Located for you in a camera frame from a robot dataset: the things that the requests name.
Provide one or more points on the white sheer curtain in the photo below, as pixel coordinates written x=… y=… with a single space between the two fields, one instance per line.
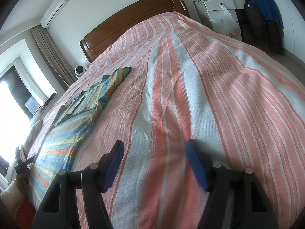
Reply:
x=32 y=81

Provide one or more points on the white desk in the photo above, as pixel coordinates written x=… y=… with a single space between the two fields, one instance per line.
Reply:
x=214 y=4

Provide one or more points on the wooden headboard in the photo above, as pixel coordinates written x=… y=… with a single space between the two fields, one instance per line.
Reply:
x=133 y=16

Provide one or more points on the striped knit sweater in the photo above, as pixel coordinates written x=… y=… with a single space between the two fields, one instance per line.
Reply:
x=64 y=136

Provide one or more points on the black jacket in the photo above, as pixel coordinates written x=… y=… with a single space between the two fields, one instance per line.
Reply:
x=259 y=28

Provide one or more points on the person's left hand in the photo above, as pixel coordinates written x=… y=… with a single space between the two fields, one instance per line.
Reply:
x=22 y=181

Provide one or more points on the white plastic bag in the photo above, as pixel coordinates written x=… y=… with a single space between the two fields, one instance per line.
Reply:
x=225 y=21

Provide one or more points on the window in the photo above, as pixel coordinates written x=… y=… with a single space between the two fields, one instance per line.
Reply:
x=12 y=100

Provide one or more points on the brown curtain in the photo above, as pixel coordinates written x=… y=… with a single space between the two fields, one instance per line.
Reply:
x=54 y=54

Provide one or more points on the white air conditioner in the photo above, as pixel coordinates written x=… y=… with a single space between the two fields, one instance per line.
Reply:
x=53 y=10

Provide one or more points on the pink striped bed cover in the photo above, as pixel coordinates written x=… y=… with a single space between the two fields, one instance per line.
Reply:
x=202 y=88

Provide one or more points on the white wardrobe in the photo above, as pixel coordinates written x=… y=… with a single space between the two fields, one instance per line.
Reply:
x=290 y=12

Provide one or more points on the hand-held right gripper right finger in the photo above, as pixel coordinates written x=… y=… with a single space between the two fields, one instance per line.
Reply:
x=195 y=162

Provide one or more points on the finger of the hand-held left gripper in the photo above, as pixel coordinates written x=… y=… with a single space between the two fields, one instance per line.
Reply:
x=23 y=164

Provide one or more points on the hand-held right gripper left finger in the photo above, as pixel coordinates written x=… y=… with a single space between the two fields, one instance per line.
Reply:
x=114 y=162

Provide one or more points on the blue garment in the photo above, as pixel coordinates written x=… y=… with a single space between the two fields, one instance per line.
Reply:
x=264 y=2

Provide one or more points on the striped pillow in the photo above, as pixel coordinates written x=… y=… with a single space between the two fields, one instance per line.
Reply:
x=33 y=133

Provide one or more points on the white table fan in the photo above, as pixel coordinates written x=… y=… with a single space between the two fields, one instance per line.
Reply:
x=79 y=71

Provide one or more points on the dark clothes pile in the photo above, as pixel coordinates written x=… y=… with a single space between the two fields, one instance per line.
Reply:
x=48 y=100

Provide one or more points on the person's left forearm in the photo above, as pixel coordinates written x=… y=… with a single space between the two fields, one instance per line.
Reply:
x=10 y=195

